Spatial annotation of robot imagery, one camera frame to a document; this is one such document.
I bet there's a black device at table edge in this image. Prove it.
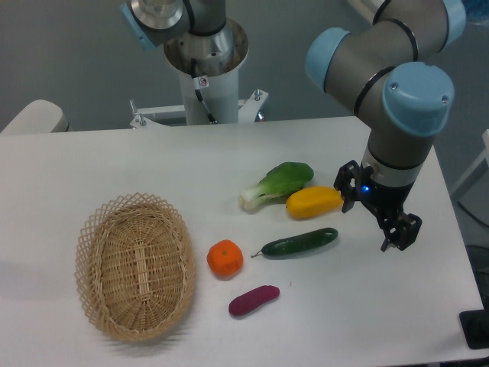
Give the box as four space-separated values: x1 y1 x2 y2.
459 310 488 349

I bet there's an orange tangerine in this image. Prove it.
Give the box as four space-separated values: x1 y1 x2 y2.
206 239 244 278

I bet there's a purple sweet potato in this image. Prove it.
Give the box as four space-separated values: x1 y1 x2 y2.
228 285 280 317

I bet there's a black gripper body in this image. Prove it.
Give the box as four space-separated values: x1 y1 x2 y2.
360 164 414 221

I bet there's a black cable on pedestal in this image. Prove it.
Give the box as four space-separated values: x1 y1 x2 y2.
189 57 217 125

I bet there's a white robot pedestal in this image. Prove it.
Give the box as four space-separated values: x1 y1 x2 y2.
130 18 268 128

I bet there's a green cucumber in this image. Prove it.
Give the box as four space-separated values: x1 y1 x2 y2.
251 227 338 258

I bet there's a white chair armrest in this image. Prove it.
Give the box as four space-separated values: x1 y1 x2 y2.
1 99 70 136

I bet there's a green bok choy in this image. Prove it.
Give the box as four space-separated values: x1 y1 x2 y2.
238 161 314 210

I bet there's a woven wicker basket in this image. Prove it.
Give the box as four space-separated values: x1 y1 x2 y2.
75 193 196 342

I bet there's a yellow bell pepper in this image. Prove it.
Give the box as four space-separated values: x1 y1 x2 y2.
286 186 343 219

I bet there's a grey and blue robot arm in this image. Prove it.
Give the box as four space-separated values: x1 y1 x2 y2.
120 1 466 250

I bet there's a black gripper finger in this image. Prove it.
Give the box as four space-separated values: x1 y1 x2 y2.
380 213 423 252
333 161 373 213

